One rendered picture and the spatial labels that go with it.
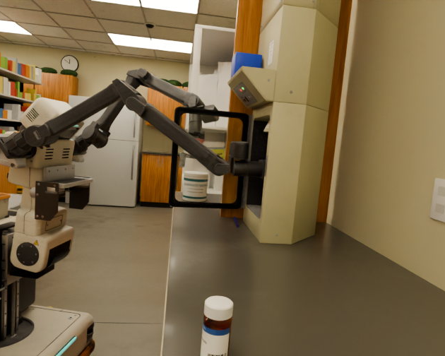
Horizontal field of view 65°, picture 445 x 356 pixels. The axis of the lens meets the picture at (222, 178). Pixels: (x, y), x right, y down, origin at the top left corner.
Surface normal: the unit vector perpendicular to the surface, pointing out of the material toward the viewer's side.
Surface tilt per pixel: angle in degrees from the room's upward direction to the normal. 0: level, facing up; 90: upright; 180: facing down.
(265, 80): 90
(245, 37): 90
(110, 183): 90
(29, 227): 90
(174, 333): 0
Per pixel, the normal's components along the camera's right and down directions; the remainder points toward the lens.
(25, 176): -0.12, 0.10
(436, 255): -0.99, -0.07
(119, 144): 0.12, 0.11
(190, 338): 0.08, -0.99
